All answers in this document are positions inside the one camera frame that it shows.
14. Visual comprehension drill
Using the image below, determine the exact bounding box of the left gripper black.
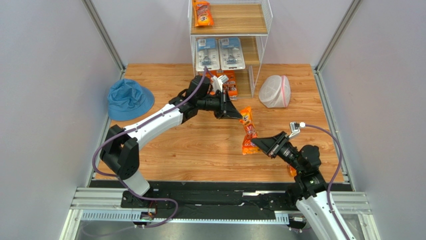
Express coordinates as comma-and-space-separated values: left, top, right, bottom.
197, 90, 243, 121

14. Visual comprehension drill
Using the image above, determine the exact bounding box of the orange razor bag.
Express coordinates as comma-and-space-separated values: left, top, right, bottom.
192, 0, 215, 27
287, 165, 297, 177
239, 106, 261, 155

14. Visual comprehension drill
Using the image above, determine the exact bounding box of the orange razor box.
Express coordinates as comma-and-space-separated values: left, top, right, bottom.
216, 70, 238, 101
205, 70, 216, 80

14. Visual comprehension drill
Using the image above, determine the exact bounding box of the white Gillette razor pack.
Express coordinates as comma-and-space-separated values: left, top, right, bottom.
218, 36, 246, 71

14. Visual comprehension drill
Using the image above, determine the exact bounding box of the blue card razor blister pack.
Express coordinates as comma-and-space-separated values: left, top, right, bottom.
195, 38, 221, 72

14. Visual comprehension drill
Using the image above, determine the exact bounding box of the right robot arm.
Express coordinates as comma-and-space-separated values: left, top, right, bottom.
251, 132, 355, 240

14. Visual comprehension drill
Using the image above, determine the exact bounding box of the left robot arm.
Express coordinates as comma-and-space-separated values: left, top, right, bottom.
99, 75, 242, 196

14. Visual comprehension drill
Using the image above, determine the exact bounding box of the orange razor bag on shelf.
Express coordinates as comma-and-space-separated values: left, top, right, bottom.
192, 0, 215, 27

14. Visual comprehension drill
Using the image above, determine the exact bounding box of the white mesh laundry bag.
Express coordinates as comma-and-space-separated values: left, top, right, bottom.
258, 75, 292, 108

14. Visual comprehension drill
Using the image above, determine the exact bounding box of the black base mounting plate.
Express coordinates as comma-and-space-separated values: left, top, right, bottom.
120, 181, 298, 220

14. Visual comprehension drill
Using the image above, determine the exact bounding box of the blue bucket hat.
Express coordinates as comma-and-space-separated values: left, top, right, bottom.
107, 78, 155, 122

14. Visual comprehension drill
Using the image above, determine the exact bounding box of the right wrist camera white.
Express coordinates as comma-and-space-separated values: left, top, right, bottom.
288, 121, 306, 140

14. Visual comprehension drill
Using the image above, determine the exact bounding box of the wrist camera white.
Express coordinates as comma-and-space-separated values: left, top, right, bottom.
288, 121, 306, 140
211, 75, 229, 93

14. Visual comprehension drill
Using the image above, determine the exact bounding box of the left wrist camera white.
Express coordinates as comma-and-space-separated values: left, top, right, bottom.
211, 75, 229, 93

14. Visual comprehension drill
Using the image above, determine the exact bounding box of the white wire shelf rack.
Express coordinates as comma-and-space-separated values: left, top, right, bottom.
188, 0, 273, 99

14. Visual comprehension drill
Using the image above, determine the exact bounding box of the aluminium rail frame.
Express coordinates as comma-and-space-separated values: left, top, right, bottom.
59, 186, 380, 240

